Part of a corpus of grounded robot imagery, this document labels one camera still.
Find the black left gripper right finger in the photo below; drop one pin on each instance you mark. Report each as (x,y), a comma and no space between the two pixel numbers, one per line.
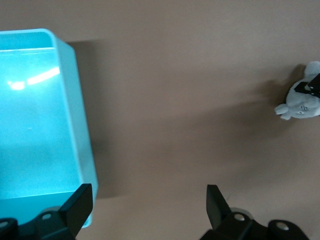
(217,207)

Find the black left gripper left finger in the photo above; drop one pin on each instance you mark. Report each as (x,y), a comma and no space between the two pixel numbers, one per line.
(75,207)

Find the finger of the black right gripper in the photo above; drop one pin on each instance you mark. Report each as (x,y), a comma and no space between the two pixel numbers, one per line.
(303,87)

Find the grey plush toy white face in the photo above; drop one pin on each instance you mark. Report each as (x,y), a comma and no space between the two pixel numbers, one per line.
(297,105)

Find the blue plastic box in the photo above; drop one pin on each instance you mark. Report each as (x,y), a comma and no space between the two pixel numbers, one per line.
(37,112)

